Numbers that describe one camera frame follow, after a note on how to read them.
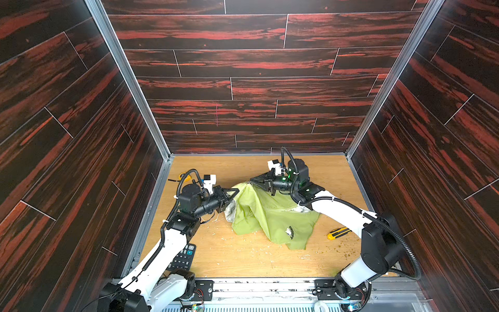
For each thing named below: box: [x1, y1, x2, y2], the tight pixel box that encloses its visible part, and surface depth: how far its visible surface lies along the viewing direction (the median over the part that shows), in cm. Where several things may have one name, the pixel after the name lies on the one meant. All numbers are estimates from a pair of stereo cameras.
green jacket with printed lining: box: [224, 182, 321, 251], surface depth 88 cm
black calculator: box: [166, 243, 197, 271], surface depth 82 cm
